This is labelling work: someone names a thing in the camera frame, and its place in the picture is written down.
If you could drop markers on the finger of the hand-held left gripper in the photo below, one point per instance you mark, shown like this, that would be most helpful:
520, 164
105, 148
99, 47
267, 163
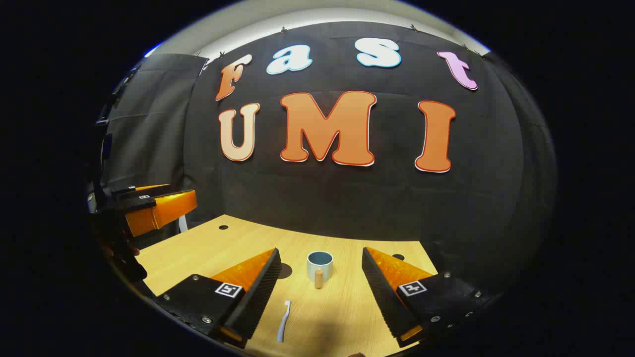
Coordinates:
144, 190
168, 208

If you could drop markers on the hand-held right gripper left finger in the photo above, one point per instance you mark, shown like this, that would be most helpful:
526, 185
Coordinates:
260, 292

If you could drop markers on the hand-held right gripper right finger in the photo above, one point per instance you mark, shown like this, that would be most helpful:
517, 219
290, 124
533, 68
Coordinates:
382, 292

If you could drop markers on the dark brown round coaster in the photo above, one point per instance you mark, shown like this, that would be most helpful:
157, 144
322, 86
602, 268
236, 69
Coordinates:
285, 271

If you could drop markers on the white toothbrush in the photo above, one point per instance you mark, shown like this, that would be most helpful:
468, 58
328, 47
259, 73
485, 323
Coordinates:
284, 322

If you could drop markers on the wooden desktop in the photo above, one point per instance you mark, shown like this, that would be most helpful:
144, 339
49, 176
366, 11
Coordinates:
337, 307

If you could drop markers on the dark grey hanging cloth panel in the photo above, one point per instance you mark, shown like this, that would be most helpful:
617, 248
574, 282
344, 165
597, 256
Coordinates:
149, 124

